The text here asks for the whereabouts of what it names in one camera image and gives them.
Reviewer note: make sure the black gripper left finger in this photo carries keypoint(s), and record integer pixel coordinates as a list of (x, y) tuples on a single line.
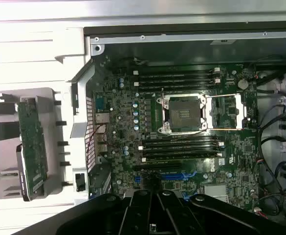
[(138, 213)]

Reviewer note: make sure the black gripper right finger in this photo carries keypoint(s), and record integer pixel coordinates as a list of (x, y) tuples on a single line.
[(179, 220)]

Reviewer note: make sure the blue expansion slot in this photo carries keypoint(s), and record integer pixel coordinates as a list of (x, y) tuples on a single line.
[(172, 178)]

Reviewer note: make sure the black expansion slot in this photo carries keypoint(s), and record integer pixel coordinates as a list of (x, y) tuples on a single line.
[(157, 168)]

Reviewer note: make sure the black ram slot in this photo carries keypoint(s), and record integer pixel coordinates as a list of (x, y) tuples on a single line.
[(177, 87), (182, 156), (177, 72), (182, 145), (182, 150), (177, 77), (177, 83), (182, 140)]

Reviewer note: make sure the silver chipset heat sink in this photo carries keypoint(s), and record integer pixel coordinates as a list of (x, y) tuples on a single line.
[(215, 192)]

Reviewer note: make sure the green motherboard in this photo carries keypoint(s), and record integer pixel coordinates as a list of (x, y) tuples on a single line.
[(243, 156)]

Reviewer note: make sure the thin metal locking lever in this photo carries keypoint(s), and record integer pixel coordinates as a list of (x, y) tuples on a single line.
[(230, 129), (223, 94)]

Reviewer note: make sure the cpu socket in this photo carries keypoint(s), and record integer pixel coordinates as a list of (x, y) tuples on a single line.
[(185, 112)]

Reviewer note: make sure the silver socket cover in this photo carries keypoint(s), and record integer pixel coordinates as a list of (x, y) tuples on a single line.
[(241, 110)]

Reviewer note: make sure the gray printed parts rack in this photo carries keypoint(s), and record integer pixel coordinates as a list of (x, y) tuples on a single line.
[(45, 102)]

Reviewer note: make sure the round coin battery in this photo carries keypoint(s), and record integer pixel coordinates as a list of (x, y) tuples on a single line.
[(243, 84)]

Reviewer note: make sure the open black pc case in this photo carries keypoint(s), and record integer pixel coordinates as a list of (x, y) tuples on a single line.
[(157, 38)]

